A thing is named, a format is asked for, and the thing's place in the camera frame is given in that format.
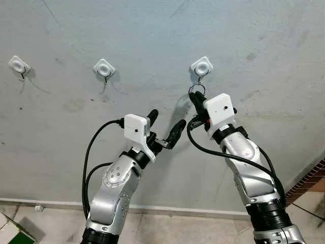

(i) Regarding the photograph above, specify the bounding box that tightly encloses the green box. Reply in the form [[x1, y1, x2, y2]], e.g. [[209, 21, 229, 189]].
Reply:
[[8, 231, 36, 244]]

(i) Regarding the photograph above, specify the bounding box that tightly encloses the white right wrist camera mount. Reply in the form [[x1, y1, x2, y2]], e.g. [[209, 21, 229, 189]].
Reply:
[[203, 94, 237, 140]]

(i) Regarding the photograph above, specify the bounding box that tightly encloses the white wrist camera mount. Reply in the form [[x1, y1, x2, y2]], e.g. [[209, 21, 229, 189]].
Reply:
[[123, 114, 158, 162], [203, 94, 237, 140]]

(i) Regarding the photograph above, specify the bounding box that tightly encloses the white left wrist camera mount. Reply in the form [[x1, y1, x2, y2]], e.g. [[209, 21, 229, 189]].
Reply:
[[123, 114, 158, 162]]

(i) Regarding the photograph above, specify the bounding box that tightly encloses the white adhesive wall hook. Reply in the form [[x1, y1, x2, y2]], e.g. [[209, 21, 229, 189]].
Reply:
[[93, 58, 116, 84], [8, 55, 31, 82], [190, 56, 213, 84]]

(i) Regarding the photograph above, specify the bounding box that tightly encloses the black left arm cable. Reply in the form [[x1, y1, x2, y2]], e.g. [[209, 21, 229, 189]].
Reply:
[[82, 118, 125, 219]]

